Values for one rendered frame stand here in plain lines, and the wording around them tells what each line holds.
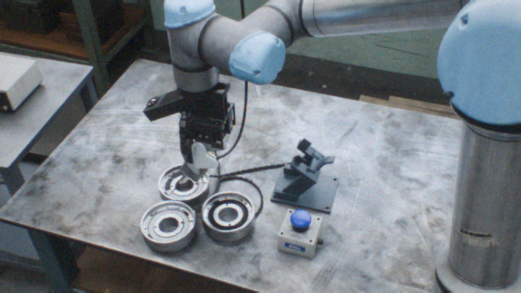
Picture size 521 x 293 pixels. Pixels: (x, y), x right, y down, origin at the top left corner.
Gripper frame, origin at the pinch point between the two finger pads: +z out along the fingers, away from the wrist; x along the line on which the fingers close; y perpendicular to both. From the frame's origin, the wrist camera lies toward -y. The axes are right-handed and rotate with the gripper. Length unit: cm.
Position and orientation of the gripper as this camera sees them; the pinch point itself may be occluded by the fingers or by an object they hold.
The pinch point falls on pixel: (197, 163)
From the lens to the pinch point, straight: 110.1
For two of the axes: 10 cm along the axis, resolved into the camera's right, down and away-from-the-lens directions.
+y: 9.6, 1.8, -2.2
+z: 0.2, 7.4, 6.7
